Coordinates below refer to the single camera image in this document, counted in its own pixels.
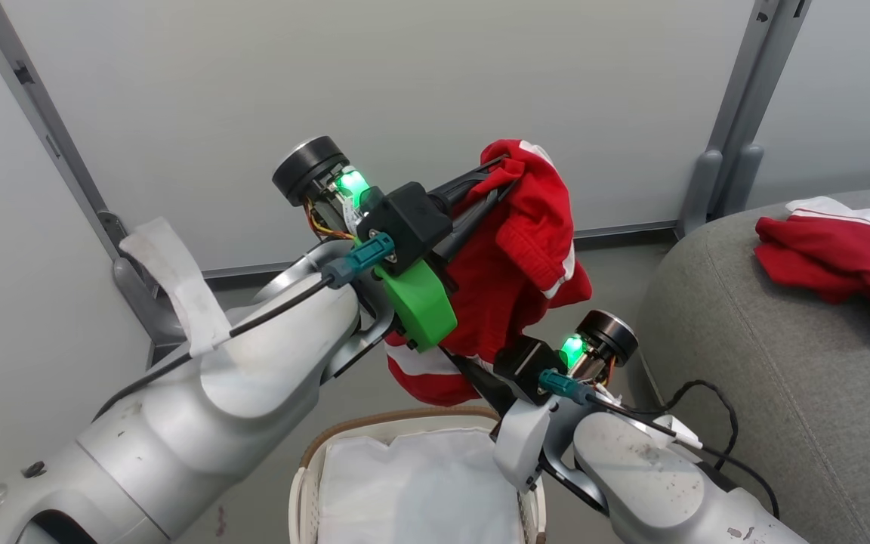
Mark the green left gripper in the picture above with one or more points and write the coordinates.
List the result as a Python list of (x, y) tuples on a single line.
[(420, 302)]

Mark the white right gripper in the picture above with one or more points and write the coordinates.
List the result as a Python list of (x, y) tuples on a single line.
[(522, 446)]

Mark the red white striped garment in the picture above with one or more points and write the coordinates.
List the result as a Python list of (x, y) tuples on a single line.
[(835, 257), (510, 272)]

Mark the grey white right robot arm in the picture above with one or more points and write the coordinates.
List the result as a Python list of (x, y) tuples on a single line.
[(646, 483)]

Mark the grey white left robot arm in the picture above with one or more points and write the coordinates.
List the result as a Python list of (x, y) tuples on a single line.
[(178, 423)]

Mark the grey fabric sofa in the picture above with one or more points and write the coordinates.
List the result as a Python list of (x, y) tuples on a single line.
[(782, 415)]

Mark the white basket liner cloth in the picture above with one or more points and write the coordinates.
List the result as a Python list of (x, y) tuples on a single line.
[(420, 483)]

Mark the white laundry basket tan rim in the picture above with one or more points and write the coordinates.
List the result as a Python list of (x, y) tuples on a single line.
[(305, 495)]

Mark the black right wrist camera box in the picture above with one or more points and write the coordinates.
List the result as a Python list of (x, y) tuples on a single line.
[(524, 366)]

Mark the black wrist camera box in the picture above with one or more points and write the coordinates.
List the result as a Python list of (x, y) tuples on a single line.
[(405, 223), (524, 366)]

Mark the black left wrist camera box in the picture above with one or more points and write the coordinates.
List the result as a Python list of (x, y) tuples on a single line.
[(405, 223)]

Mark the grey metal partition base rail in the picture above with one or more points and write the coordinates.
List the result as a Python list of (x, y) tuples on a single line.
[(631, 233)]

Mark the grey metal partition post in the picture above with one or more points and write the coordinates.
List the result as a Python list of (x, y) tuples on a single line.
[(35, 91), (752, 75)]

